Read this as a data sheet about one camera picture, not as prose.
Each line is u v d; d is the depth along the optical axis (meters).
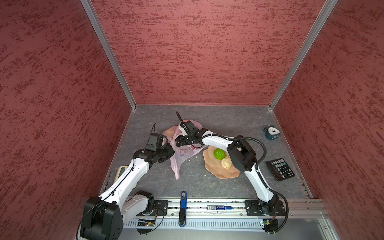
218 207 0.74
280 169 0.85
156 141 0.64
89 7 0.71
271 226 0.71
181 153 0.87
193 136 0.77
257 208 0.74
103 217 0.38
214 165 0.88
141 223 0.73
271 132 1.00
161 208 0.74
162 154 0.69
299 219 0.77
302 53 0.89
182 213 0.74
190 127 0.79
